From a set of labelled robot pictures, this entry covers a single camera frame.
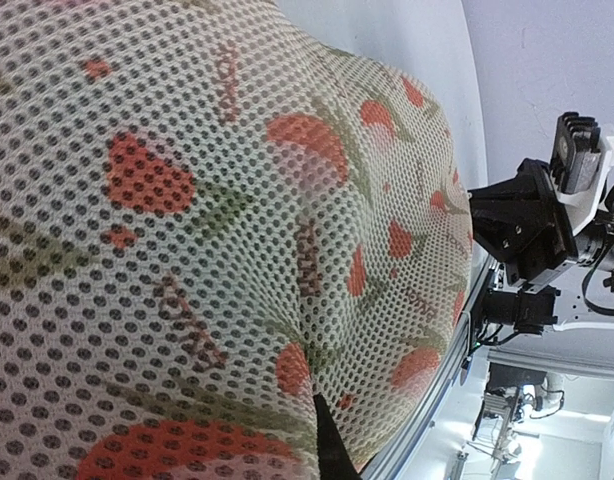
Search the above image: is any aluminium front rail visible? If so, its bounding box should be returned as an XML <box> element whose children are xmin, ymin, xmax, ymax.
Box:
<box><xmin>361</xmin><ymin>256</ymin><xmax>498</xmax><ymax>479</ymax></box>

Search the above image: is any floral mesh laundry bag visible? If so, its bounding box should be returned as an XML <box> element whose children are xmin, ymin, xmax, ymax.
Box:
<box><xmin>0</xmin><ymin>1</ymin><xmax>473</xmax><ymax>479</ymax></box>

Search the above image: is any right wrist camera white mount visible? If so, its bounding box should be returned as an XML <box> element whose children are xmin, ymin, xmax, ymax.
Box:
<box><xmin>549</xmin><ymin>112</ymin><xmax>614</xmax><ymax>236</ymax></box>

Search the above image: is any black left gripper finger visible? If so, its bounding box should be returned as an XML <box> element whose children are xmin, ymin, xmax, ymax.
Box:
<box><xmin>313</xmin><ymin>394</ymin><xmax>360</xmax><ymax>480</ymax></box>

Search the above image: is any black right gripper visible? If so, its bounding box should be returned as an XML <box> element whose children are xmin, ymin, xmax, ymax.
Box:
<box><xmin>465</xmin><ymin>158</ymin><xmax>614</xmax><ymax>346</ymax></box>

